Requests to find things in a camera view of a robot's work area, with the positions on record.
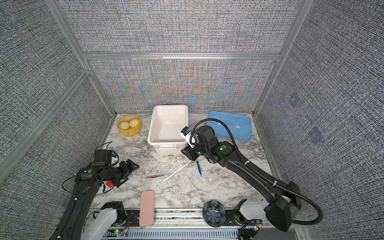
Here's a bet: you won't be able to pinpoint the metal tweezers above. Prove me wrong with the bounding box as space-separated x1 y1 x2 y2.
144 175 164 179

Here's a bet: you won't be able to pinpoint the black corrugated cable conduit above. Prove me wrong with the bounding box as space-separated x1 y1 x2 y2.
191 118 324 226

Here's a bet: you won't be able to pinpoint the blue plastic tweezers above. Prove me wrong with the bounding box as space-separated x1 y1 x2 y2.
196 161 202 177

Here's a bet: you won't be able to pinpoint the clear plastic funnel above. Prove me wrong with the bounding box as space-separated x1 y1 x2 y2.
206 175 216 186

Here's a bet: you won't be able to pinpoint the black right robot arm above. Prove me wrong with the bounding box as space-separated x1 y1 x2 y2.
181 126 302 232

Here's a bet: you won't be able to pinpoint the black flower-shaped dish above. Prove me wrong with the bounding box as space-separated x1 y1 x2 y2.
203 200 226 228

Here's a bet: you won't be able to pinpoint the left steamed bun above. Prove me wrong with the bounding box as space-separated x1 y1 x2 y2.
119 121 130 130

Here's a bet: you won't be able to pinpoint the red bottle cap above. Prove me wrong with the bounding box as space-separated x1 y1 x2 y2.
106 181 115 189

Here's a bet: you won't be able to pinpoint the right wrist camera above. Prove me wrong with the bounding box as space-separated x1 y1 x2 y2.
181 126 198 148

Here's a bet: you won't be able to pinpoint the pink rectangular case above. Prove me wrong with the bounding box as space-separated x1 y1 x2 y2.
139 190 155 228

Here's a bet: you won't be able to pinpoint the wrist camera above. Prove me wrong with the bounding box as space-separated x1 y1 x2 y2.
91 149 120 167
181 126 198 148

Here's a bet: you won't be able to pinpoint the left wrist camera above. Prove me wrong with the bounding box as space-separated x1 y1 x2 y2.
91 149 120 167

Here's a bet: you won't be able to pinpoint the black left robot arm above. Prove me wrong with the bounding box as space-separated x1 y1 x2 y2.
50 160 140 240

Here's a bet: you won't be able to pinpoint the yellow bamboo steamer basket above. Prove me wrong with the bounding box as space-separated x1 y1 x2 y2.
117 115 143 137

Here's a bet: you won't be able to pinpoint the white plastic storage bin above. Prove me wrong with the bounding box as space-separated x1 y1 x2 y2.
148 105 189 156

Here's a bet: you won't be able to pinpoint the clear glass stirring rod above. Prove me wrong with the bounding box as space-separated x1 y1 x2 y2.
164 162 191 182

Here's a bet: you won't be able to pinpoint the steamed bun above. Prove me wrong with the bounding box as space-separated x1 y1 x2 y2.
119 121 130 130
129 118 140 128

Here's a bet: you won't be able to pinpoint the right steamed bun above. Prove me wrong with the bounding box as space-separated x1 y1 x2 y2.
129 118 140 128

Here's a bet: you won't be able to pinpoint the blue plastic bin lid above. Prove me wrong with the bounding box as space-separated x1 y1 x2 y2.
207 111 252 141

